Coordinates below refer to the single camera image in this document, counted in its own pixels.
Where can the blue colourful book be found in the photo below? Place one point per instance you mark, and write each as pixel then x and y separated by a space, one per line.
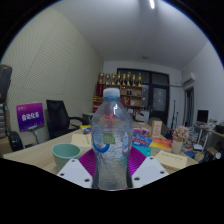
pixel 142 140

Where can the cluttered side desk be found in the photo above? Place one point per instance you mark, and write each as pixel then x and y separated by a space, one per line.
pixel 208 133

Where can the teal book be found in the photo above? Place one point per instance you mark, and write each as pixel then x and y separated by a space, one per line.
pixel 143 151

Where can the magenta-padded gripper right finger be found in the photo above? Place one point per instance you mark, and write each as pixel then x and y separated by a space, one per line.
pixel 150 171

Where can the light green cup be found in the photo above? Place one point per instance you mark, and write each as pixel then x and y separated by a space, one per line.
pixel 63 155

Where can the white box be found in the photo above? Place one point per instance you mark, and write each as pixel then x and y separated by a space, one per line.
pixel 142 117

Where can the pale yellow notebook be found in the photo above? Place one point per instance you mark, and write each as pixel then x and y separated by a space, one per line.
pixel 81 140
pixel 171 160

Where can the pink flowers in white pot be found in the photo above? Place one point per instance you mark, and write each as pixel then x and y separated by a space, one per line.
pixel 180 133

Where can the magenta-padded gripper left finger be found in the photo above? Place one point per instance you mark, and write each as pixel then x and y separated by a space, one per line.
pixel 75 173

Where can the wooden shelf unit with trophies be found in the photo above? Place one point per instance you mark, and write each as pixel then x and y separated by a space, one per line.
pixel 131 93

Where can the black office chair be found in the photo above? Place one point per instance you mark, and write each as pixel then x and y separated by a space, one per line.
pixel 56 116

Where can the dark glass door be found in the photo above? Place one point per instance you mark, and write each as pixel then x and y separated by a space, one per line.
pixel 159 96

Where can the purple sign board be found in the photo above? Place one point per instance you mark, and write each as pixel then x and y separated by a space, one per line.
pixel 30 116

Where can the black computer monitor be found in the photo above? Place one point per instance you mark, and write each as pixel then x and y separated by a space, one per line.
pixel 202 116

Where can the clear plastic water bottle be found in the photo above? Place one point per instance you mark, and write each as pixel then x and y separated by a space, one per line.
pixel 111 153

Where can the orange book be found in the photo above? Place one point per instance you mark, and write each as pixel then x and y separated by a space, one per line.
pixel 161 144

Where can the white wall air conditioner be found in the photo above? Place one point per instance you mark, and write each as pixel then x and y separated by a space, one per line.
pixel 189 78

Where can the brown cardboard box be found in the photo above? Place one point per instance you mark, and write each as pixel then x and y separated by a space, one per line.
pixel 157 128

